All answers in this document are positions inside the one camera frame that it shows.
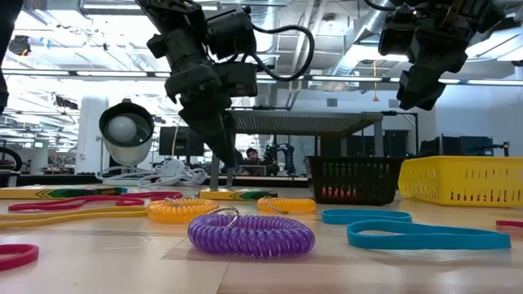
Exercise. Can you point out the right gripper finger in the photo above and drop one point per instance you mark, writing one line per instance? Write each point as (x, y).
(429, 87)
(403, 90)

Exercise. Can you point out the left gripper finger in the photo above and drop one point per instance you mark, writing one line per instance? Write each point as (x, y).
(232, 139)
(212, 134)

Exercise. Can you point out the yellow crayon box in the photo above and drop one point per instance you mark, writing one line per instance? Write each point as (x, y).
(61, 192)
(237, 195)

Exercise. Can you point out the red rubber band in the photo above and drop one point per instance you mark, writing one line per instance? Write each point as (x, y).
(18, 208)
(163, 194)
(30, 255)
(510, 224)

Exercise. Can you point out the orange coil wristband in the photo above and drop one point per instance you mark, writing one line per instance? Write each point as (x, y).
(180, 212)

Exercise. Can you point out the yellow coil wristband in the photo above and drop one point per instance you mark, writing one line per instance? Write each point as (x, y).
(294, 205)

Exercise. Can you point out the yellow plastic basket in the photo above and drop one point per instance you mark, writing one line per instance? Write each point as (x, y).
(449, 179)

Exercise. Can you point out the black plastic basket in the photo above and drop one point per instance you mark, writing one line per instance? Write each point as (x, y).
(355, 175)

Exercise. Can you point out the purple coil wristband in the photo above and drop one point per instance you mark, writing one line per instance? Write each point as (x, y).
(253, 237)

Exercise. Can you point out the yellow rubber band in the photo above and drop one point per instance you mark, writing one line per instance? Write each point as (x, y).
(141, 212)

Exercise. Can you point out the red coil wristband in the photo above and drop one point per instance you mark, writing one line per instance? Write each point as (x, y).
(327, 192)

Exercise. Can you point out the blue rubber band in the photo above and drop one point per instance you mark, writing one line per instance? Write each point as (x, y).
(429, 243)
(335, 219)

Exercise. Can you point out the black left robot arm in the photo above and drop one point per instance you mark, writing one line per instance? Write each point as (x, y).
(180, 36)

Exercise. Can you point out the background black robot arm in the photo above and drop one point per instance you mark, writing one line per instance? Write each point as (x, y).
(286, 153)

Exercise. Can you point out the white desk lamp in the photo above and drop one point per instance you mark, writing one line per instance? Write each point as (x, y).
(126, 155)

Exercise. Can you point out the person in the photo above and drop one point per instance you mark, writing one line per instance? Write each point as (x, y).
(252, 155)

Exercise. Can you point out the black background monitor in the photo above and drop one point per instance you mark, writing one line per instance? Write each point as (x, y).
(175, 141)

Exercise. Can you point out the background laptop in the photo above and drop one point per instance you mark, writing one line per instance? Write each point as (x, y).
(253, 170)

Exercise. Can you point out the grey perforated metal riser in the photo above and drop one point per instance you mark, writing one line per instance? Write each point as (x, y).
(294, 122)

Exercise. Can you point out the black background equipment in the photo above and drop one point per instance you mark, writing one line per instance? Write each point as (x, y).
(461, 146)

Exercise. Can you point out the white pillar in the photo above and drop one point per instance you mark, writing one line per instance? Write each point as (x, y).
(92, 122)

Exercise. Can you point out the black ceiling device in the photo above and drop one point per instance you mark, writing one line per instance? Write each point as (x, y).
(19, 45)

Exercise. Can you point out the black background wheel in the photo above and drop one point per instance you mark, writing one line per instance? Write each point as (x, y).
(19, 159)

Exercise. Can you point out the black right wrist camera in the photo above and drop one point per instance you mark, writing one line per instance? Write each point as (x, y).
(396, 36)

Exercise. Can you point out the silver ventilation duct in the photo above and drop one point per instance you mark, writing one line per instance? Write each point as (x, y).
(351, 61)
(267, 14)

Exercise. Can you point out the black aluminium table frame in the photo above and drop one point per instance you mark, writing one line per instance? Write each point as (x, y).
(49, 179)

